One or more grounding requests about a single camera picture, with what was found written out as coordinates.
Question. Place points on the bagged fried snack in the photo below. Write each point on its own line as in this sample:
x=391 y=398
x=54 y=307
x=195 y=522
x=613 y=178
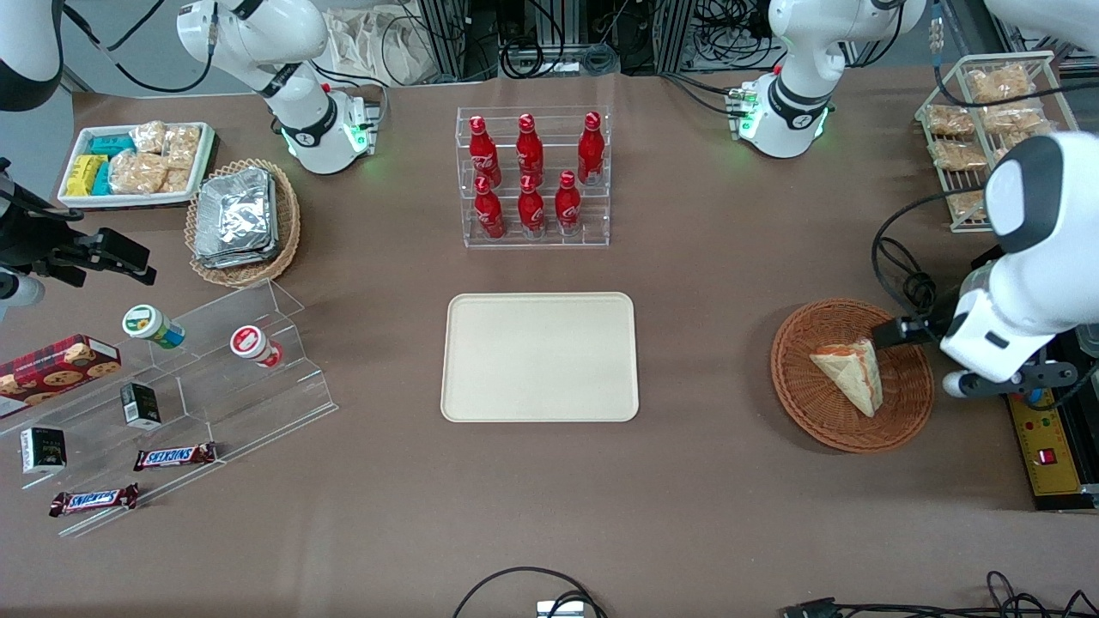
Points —
x=949 y=120
x=1000 y=83
x=957 y=155
x=1026 y=137
x=1013 y=118
x=966 y=204

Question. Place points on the round brown wicker basket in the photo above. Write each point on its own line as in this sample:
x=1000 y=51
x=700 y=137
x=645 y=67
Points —
x=824 y=421

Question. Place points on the red lid yogurt cup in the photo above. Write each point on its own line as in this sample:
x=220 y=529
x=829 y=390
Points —
x=251 y=343

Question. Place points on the teal snack packet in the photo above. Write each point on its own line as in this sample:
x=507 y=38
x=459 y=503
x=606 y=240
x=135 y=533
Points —
x=112 y=145
x=102 y=178

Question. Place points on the red cookie box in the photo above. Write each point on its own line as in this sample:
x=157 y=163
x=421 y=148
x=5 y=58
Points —
x=51 y=369

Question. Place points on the clear acrylic stepped shelf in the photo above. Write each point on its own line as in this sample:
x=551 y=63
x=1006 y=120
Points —
x=215 y=403

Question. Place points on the yellow snack packet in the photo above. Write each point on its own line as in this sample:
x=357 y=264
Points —
x=83 y=174

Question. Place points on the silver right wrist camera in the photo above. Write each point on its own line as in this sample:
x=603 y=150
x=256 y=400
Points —
x=19 y=290

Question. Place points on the red cola bottle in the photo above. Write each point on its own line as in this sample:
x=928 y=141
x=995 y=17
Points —
x=531 y=210
x=567 y=209
x=483 y=154
x=489 y=215
x=591 y=150
x=530 y=150

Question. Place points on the beige rectangular serving tray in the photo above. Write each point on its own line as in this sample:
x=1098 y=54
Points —
x=539 y=356

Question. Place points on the white plastic bag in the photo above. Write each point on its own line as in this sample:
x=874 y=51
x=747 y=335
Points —
x=378 y=47

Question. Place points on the green lid yogurt cup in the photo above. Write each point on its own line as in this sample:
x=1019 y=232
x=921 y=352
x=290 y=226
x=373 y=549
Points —
x=148 y=324

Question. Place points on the stack of foil containers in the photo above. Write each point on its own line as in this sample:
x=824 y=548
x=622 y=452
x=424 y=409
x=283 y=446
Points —
x=233 y=219

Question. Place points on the clear acrylic bottle rack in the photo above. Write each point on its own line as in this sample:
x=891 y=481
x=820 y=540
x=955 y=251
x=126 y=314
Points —
x=592 y=232

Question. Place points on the oval light wicker basket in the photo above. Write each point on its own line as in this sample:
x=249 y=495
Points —
x=288 y=232

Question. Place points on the triangular sandwich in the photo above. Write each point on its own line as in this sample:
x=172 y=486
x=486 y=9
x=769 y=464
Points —
x=852 y=378

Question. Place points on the clear bag of rice crackers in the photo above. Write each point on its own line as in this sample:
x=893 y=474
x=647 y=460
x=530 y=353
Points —
x=182 y=146
x=136 y=172
x=176 y=180
x=148 y=137

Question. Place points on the white rectangular snack tray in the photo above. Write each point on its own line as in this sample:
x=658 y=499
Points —
x=129 y=199

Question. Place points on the small grey device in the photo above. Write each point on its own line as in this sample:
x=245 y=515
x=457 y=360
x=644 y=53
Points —
x=560 y=609

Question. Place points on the small black white carton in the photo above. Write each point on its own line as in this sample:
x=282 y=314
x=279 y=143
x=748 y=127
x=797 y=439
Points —
x=43 y=450

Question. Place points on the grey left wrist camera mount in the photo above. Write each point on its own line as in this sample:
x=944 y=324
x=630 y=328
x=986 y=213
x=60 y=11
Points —
x=1043 y=376

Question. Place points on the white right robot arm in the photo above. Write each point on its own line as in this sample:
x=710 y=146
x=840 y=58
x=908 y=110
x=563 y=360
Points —
x=300 y=94

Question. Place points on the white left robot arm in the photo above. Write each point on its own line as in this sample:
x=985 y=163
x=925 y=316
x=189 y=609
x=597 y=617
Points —
x=794 y=103

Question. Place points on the Snickers chocolate bar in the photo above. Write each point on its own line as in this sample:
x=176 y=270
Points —
x=93 y=499
x=174 y=456

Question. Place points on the black machine with yellow panel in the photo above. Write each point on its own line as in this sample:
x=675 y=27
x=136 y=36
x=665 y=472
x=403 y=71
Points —
x=1043 y=463

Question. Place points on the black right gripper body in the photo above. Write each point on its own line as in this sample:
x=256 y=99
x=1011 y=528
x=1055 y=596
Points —
x=27 y=244

